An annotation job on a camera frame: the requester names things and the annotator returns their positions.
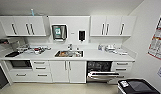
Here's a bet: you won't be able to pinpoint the stainless steel dishwasher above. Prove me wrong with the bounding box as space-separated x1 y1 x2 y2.
86 60 120 84

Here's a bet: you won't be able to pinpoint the teal bottle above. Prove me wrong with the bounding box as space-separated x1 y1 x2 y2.
30 8 36 17

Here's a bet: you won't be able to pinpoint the wide white drawer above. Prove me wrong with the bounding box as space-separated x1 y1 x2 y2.
9 71 53 83

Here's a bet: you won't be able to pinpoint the blue dish soap bottle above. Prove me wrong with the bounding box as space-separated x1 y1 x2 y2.
97 44 103 51

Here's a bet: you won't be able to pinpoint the black built-in microwave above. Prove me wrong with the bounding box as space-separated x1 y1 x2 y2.
7 59 33 70

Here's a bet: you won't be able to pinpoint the chrome sink faucet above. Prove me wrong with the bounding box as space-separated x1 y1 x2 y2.
67 43 74 52

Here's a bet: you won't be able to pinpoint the grey paper towel dispenser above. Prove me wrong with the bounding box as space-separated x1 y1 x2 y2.
51 24 68 42

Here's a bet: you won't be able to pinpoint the plastic container with food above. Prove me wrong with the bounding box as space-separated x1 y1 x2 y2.
60 51 70 57

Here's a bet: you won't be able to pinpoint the white dirty plate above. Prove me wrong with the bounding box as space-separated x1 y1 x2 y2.
70 51 81 58

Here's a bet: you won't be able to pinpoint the dish drying rack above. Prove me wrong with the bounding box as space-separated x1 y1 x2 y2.
4 44 52 58

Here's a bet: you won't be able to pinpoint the blue recycling bins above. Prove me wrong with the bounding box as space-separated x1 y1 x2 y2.
116 78 161 94

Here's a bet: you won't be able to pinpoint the large colourful wall poster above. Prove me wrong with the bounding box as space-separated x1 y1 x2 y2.
147 8 161 63

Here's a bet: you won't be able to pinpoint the white double-door base cabinet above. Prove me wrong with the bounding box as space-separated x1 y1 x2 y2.
49 60 87 84

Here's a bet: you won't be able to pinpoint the stainless steel sink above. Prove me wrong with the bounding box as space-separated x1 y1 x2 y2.
54 49 84 58

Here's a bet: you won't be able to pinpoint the black wall soap dispenser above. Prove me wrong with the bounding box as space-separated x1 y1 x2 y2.
78 29 87 43

